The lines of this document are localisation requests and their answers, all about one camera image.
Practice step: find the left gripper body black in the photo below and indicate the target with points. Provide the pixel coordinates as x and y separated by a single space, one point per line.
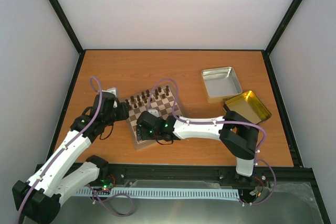
121 116

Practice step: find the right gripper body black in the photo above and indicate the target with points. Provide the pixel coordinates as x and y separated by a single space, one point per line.
147 136

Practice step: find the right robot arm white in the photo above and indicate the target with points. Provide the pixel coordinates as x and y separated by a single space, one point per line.
238 134

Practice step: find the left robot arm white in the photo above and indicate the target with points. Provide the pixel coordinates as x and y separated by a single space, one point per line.
42 195

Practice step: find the wooden chess board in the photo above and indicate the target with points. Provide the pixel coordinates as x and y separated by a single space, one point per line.
134 114

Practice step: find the dark chess pieces rows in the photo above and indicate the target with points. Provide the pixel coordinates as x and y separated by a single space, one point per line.
161 98

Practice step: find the open silver tin box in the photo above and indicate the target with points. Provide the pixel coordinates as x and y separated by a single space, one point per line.
220 84

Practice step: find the gold tin lid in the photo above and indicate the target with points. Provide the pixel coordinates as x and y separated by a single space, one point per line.
249 106

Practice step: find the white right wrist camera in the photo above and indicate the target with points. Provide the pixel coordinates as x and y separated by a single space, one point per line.
154 112

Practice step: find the blue cable duct strip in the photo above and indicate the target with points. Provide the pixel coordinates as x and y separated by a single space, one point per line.
173 193

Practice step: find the black frame post left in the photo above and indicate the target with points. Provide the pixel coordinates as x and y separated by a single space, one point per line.
66 25

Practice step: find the black frame post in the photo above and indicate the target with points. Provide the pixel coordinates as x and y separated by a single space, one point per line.
66 25
293 7

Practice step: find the black frame post right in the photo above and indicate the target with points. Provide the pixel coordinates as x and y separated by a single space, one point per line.
293 7

